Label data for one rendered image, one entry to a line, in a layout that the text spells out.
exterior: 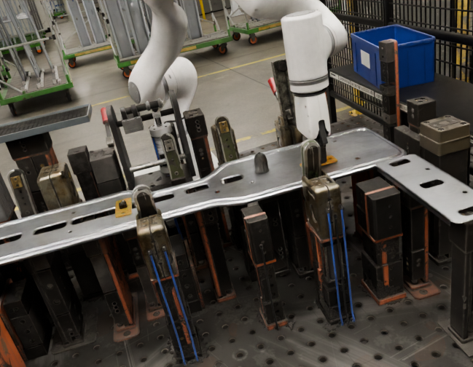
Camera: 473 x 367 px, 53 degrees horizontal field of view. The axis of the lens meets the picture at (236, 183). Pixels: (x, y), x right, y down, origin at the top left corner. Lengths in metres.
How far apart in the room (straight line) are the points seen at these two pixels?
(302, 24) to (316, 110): 0.18
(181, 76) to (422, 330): 1.00
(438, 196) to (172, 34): 0.83
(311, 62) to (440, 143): 0.34
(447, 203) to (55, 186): 0.88
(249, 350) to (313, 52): 0.65
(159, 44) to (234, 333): 0.82
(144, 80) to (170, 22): 0.22
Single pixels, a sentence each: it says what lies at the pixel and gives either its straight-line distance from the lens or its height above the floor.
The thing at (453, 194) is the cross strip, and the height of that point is 1.00.
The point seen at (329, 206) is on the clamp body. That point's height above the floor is 1.00.
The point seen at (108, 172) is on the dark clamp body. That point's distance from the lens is 1.27.
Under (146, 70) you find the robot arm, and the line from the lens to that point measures 1.49.
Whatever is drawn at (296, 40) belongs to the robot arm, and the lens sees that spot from 1.01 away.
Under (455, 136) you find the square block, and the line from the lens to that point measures 1.14.
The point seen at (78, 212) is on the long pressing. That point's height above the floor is 1.00.
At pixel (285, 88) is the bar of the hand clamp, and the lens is 1.27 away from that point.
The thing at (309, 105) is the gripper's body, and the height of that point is 1.16.
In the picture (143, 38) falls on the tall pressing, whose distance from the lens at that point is 8.02.
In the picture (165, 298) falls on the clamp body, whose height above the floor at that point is 0.88.
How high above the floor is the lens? 1.48
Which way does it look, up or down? 26 degrees down
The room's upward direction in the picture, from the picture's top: 12 degrees counter-clockwise
